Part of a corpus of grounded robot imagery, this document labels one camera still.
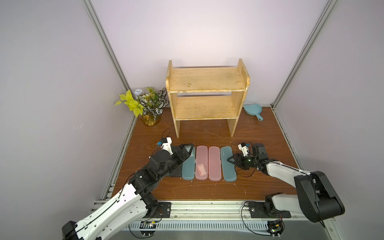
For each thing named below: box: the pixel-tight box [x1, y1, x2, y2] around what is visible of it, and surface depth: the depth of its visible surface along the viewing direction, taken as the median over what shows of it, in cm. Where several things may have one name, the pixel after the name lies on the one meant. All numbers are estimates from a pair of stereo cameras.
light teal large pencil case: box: [182, 146, 195, 180], surface depth 87 cm
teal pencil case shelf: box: [220, 146, 237, 182], surface depth 87 cm
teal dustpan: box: [243, 104, 264, 121], surface depth 120 cm
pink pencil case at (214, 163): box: [208, 146, 222, 181], surface depth 90 cm
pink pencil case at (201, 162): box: [195, 145, 209, 180], surface depth 90 cm
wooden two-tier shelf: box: [165, 58, 250, 139], surface depth 81 cm
